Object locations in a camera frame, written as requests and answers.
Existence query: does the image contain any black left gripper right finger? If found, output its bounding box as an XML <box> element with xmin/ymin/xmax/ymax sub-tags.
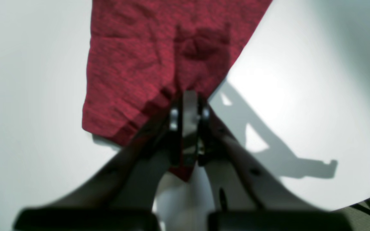
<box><xmin>185</xmin><ymin>91</ymin><xmax>352</xmax><ymax>231</ymax></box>

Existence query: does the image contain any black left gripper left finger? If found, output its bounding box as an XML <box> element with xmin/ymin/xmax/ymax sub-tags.
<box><xmin>13</xmin><ymin>106</ymin><xmax>181</xmax><ymax>231</ymax></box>

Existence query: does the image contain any dark red long-sleeve shirt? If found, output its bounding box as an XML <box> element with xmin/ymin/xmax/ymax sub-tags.
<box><xmin>82</xmin><ymin>0</ymin><xmax>274</xmax><ymax>182</ymax></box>

